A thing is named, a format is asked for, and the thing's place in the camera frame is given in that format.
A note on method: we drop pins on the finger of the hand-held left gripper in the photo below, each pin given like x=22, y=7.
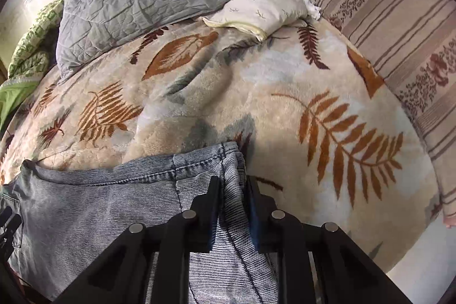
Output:
x=10, y=229

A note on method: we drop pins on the striped floral cushion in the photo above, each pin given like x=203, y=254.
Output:
x=399, y=26

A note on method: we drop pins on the green patterned quilt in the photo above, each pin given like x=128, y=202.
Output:
x=30, y=44

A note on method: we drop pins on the white crumpled tissue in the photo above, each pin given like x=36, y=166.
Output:
x=313, y=9

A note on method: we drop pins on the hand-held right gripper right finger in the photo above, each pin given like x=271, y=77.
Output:
x=254, y=218

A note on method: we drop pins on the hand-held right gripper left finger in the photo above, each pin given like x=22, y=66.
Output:
x=213, y=222

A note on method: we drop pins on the grey denim pants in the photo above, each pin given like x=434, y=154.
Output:
x=89, y=204

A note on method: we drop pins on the beige leaf-print blanket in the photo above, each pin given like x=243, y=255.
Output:
x=221, y=94

